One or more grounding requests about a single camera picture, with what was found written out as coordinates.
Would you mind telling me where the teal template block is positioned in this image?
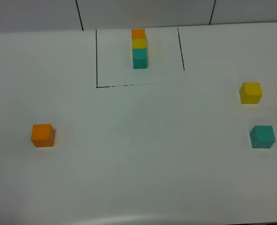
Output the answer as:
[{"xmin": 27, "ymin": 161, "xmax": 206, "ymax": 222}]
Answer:
[{"xmin": 132, "ymin": 48, "xmax": 148, "ymax": 69}]

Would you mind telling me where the yellow template block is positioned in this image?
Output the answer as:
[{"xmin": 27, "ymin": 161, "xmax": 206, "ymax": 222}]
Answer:
[{"xmin": 132, "ymin": 38, "xmax": 147, "ymax": 49}]

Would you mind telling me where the orange template block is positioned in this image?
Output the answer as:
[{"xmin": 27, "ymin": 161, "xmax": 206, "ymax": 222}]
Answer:
[{"xmin": 131, "ymin": 29, "xmax": 146, "ymax": 39}]

